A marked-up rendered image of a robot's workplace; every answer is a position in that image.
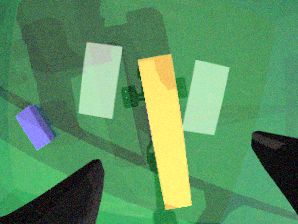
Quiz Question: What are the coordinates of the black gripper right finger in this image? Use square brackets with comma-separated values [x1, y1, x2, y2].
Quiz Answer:
[251, 131, 298, 214]

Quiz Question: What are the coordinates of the yellow bar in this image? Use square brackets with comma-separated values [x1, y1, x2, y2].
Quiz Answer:
[138, 53, 192, 210]

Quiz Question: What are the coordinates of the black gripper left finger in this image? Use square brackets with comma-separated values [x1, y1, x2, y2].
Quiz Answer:
[0, 159, 105, 224]

